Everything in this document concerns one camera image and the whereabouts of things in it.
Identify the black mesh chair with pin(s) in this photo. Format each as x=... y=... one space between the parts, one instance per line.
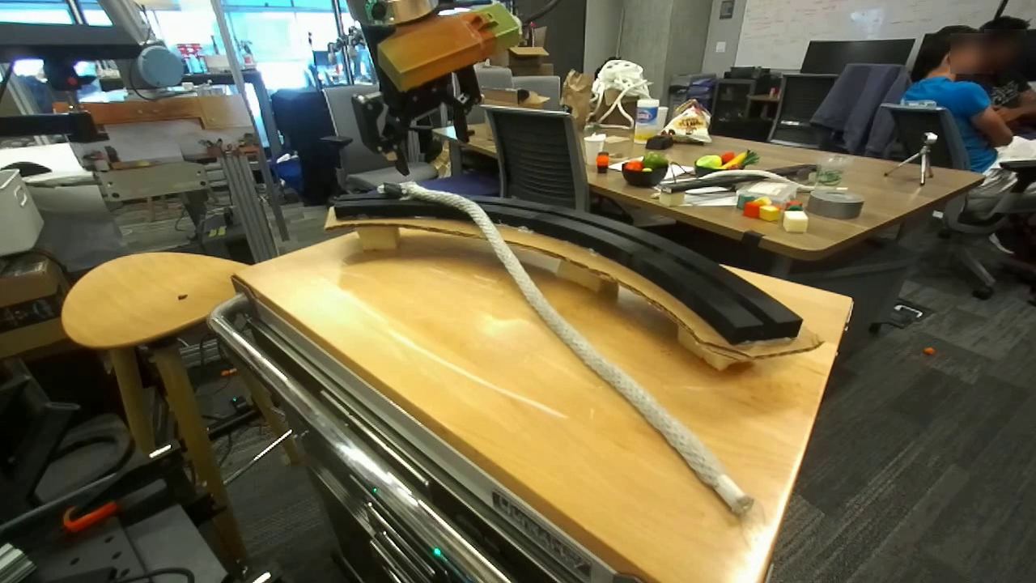
x=537 y=150

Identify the coloured toy blocks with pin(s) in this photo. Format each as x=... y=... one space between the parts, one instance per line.
x=762 y=210

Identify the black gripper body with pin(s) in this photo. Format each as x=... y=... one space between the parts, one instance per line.
x=406 y=87

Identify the round grey lamp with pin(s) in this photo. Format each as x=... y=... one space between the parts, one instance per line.
x=161 y=66

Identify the small table tripod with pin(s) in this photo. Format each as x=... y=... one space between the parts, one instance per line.
x=923 y=164

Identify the person in blue shirt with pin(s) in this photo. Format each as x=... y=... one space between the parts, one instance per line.
x=960 y=102

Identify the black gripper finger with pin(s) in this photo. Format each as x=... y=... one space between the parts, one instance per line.
x=398 y=147
x=449 y=107

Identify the curved wooden base board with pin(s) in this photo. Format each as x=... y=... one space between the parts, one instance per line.
x=539 y=250

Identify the dark blue chair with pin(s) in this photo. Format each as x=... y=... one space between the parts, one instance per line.
x=302 y=140

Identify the black curved channel track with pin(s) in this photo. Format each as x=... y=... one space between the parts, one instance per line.
x=648 y=259

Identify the aluminium frame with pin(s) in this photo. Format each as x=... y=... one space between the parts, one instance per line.
x=174 y=181

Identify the white cart with wooden top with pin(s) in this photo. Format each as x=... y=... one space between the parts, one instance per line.
x=563 y=433

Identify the cream foam block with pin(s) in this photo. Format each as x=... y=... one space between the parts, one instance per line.
x=796 y=222

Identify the clear plastic bottle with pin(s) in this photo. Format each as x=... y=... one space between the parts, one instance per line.
x=646 y=117

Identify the white plastic bag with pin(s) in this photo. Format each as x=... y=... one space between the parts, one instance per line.
x=692 y=124

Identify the grey office chair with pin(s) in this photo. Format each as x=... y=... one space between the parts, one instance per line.
x=359 y=150

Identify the grey tape roll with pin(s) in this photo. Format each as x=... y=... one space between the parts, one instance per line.
x=838 y=202

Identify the toy vegetables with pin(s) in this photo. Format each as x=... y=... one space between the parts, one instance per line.
x=727 y=161

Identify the plain wooden table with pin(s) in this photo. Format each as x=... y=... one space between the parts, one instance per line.
x=174 y=110

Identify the dark haired person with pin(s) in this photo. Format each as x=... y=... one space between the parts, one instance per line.
x=1007 y=49

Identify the wooden table with toys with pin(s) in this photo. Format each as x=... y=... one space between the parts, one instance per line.
x=896 y=204

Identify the dark office chair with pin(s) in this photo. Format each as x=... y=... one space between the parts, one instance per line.
x=988 y=229

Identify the toy fruit bowl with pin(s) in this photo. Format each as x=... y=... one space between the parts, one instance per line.
x=646 y=169

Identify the round wooden stool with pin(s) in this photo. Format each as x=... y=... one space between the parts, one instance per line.
x=140 y=303

